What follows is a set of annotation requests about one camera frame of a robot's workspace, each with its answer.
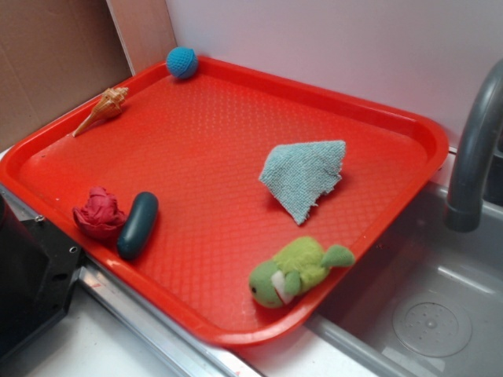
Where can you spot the blue crocheted ball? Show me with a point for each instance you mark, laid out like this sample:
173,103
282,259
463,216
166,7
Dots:
182,62

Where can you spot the red plastic tray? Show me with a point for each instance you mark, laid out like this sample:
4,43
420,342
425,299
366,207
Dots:
199,145

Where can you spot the light blue terry cloth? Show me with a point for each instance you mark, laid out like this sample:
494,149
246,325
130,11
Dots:
297,175

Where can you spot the green plush fish toy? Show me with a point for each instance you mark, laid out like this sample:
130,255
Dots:
294,270

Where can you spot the dark teal toy cucumber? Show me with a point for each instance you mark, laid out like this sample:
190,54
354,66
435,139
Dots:
138,227

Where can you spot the red crumpled fabric flower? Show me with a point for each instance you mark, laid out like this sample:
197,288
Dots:
100,217

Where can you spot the tan spiral seashell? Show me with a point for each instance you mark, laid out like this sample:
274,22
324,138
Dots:
109,106

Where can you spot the grey plastic sink basin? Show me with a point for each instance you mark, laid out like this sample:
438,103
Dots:
423,300

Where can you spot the grey sink faucet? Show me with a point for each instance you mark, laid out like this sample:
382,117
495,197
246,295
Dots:
477,171

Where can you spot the brown cardboard panel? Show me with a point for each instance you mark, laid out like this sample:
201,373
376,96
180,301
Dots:
56,55

